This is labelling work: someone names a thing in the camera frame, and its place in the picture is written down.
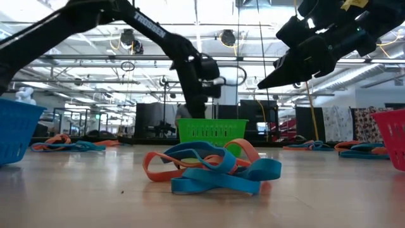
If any black partition panel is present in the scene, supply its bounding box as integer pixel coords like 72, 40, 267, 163
135, 103, 178, 139
239, 99, 280, 142
212, 104, 240, 120

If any green plastic basket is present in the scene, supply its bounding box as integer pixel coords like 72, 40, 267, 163
176, 118, 249, 158

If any white robot figure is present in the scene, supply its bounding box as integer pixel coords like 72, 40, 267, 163
15, 87, 37, 106

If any band pile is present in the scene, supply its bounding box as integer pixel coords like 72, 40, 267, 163
31, 134, 72, 151

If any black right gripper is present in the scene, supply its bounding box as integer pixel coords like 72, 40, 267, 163
258, 28, 377, 90

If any dark floral cloth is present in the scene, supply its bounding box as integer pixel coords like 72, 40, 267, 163
352, 106, 395, 144

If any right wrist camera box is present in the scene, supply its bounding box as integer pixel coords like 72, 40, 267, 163
275, 15, 318, 49

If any black metal frame rack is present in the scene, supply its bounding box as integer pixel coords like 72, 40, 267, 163
52, 107, 110, 137

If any blue plastic basket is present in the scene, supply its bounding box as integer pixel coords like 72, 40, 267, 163
0, 97, 47, 167

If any black left camera cable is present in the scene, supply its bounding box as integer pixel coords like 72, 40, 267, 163
220, 65, 248, 87

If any yellow tag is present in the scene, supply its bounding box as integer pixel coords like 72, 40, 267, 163
340, 0, 370, 11

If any red plastic basket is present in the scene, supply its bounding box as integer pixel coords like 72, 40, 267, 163
370, 109, 405, 172

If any black hanging cloth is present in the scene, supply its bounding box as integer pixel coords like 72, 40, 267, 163
296, 106, 325, 143

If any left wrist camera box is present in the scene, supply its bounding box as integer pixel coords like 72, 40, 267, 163
197, 55, 226, 87

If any yellow hanging cable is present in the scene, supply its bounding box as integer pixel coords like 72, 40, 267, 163
304, 80, 320, 142

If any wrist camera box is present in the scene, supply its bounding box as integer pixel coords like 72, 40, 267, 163
275, 15, 318, 49
197, 55, 226, 87

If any black hanging cable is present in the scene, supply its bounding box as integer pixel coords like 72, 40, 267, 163
255, 0, 271, 102

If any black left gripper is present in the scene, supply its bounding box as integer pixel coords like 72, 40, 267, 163
177, 58, 222, 118

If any black background robot stand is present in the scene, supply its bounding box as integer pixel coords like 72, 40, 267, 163
147, 80, 177, 139

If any black cable loop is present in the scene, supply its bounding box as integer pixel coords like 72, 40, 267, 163
120, 60, 136, 72

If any white floral cloth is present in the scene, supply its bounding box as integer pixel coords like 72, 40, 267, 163
321, 106, 354, 143

